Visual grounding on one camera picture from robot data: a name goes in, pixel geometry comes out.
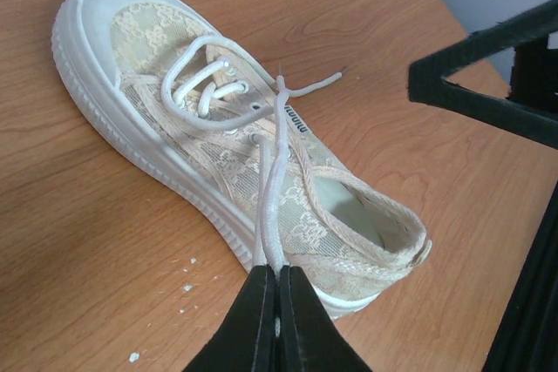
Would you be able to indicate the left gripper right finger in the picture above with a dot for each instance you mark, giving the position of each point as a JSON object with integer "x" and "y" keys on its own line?
{"x": 308, "y": 339}

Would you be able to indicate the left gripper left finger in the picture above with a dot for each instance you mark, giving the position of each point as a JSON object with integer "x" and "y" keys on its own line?
{"x": 246, "y": 338}

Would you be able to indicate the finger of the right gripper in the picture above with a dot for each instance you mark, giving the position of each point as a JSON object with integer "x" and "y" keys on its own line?
{"x": 504, "y": 76}
{"x": 526, "y": 339}

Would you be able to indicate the white shoelace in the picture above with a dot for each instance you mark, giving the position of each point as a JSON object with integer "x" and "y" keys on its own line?
{"x": 268, "y": 245}

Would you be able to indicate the cream white lace sneaker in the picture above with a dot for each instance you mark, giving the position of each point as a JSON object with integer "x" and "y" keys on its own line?
{"x": 351, "y": 241}

